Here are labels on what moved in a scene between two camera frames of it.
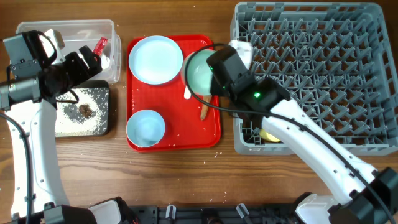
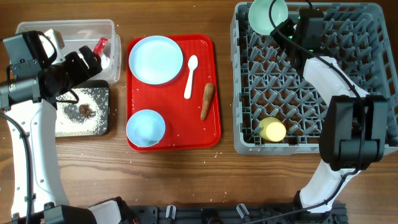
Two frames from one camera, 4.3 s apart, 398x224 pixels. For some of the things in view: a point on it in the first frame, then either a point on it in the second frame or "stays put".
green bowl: [198, 71] → [259, 15]
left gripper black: [82, 73] stays put
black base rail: [212, 214] stays put
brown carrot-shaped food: [204, 106] stays put
